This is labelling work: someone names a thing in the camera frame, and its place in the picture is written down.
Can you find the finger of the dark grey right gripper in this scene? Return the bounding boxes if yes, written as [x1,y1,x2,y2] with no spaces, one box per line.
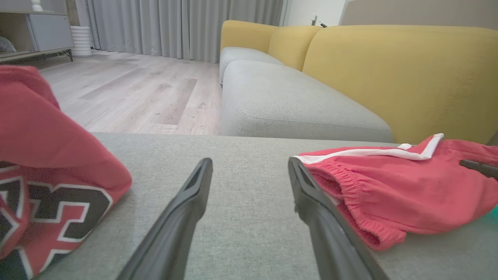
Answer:
[459,159,498,180]

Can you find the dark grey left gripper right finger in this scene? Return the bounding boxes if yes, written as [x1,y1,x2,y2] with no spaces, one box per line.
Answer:
[288,157,389,280]

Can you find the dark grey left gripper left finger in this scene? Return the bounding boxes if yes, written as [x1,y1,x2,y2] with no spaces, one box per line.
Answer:
[117,158,213,280]

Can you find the red shorts with white trim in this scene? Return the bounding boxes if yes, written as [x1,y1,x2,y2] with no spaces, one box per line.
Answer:
[293,133,498,252]

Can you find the red basketball jersey number 23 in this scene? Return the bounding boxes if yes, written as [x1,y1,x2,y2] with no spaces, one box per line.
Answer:
[0,65,133,280]

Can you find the yellow sofa back cushion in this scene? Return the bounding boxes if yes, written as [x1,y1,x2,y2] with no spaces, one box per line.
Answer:
[268,26,323,71]
[303,25,498,145]

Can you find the yellow sofa armrest cushion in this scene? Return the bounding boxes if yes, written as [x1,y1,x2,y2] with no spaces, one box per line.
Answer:
[221,20,279,54]

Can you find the grey pleated curtain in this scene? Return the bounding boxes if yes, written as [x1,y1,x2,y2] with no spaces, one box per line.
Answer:
[189,0,285,64]
[86,0,191,61]

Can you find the white ribbed plant pot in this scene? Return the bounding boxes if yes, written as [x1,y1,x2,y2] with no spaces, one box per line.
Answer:
[70,26,93,58]

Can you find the grey cabinet door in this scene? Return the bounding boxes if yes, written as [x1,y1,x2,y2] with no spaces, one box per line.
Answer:
[27,14,74,52]

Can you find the grey bundle in cabinet shelf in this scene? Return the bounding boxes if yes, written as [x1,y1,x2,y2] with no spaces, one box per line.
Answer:
[0,36,17,54]

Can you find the low wooden TV cabinet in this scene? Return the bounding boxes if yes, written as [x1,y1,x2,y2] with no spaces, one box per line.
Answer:
[0,10,75,65]

